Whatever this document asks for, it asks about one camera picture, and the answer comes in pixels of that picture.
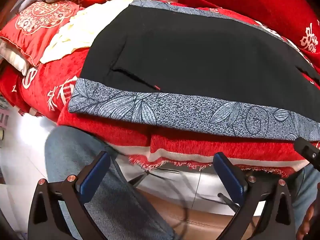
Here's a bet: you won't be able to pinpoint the white pillow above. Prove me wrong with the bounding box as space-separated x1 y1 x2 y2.
0 41 32 76

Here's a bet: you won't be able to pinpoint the person's left leg in jeans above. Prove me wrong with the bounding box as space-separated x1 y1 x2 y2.
45 125 175 240

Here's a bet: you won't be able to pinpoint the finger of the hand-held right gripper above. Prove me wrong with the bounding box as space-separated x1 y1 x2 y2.
294 137 320 172

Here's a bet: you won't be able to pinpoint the person's right leg in jeans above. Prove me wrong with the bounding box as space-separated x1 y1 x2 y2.
287 164 320 232

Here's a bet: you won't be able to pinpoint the brown leather seat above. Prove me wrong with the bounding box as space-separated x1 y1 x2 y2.
137 189 260 240

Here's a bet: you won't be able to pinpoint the red printed blanket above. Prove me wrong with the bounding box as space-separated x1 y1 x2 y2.
0 5 320 178

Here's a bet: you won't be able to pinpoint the black pants with grey trim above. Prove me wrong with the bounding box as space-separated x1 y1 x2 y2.
68 0 320 142

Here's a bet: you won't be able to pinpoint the red embroidered pillow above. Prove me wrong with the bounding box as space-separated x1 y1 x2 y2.
0 1 84 67

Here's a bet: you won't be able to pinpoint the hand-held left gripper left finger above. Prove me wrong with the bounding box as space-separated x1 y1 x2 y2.
28 151 111 240

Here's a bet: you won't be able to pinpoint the cream cloth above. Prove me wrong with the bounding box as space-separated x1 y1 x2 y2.
39 0 152 64

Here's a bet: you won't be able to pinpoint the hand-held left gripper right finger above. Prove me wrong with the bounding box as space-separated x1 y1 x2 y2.
214 152 297 240

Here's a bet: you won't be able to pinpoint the person's leg in jeans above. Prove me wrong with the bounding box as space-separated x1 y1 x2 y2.
287 164 320 232
45 125 175 240

